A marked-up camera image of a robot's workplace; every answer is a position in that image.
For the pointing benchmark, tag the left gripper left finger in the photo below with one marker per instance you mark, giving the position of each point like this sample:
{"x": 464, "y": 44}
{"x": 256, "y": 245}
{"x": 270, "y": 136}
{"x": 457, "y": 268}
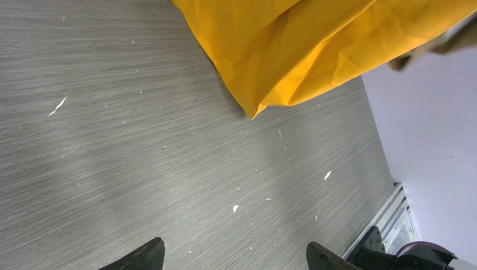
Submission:
{"x": 149, "y": 256}

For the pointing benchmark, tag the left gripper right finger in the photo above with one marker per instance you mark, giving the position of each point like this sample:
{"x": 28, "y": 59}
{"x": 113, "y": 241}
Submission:
{"x": 320, "y": 258}

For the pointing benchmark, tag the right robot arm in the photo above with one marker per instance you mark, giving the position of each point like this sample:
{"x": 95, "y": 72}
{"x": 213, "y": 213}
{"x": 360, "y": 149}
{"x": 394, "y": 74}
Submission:
{"x": 370, "y": 253}

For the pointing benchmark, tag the tan brown garment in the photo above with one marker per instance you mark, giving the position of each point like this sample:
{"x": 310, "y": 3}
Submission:
{"x": 458, "y": 38}

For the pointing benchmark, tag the aluminium rail frame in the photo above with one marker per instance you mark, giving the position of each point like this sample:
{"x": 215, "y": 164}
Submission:
{"x": 394, "y": 221}

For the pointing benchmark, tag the yellow pleated skirt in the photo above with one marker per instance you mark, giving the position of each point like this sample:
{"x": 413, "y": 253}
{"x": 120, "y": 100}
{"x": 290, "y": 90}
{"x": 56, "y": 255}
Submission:
{"x": 282, "y": 53}

